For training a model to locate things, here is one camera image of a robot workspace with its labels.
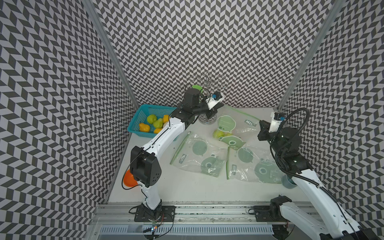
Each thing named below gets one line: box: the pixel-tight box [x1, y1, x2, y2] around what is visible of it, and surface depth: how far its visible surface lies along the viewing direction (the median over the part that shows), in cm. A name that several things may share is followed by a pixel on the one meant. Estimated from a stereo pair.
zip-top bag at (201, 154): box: [170, 132, 228, 178], surface depth 95 cm
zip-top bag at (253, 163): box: [226, 144, 285, 184], surface depth 91 cm
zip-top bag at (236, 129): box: [213, 105, 260, 151], surface depth 81 cm
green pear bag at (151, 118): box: [146, 114, 157, 124], surface depth 109 cm
